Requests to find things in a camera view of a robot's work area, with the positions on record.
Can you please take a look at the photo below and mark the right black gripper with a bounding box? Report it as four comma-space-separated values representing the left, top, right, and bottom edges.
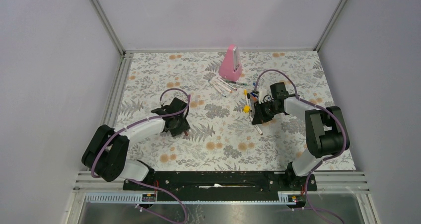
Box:
252, 99, 281, 126

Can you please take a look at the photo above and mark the red brown capped marker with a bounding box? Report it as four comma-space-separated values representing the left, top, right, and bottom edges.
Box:
254, 125, 263, 135

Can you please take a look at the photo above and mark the dark green marker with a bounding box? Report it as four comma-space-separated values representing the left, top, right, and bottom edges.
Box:
225, 80, 248, 86

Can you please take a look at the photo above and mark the magenta capped white marker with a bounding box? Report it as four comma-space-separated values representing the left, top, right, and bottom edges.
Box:
217, 77, 237, 91

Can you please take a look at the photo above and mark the blue capped white marker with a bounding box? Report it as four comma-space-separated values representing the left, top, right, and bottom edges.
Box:
208, 80, 226, 97

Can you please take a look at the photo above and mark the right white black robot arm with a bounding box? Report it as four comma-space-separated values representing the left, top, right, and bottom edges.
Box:
251, 82, 350, 190

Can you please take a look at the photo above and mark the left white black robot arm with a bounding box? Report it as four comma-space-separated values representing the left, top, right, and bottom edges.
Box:
81, 98, 190, 190

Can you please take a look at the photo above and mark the yellow cube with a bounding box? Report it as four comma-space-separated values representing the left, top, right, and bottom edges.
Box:
243, 105, 251, 113

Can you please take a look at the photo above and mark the floral table mat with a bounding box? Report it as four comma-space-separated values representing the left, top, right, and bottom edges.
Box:
116, 51, 334, 171

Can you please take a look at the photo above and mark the pink metronome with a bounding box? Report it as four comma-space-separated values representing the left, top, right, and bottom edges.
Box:
219, 44, 243, 82

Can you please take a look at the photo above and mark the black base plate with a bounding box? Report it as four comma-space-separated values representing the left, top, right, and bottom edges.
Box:
143, 171, 318, 202

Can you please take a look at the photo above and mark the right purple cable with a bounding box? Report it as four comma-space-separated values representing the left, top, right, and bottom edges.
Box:
255, 69, 348, 217

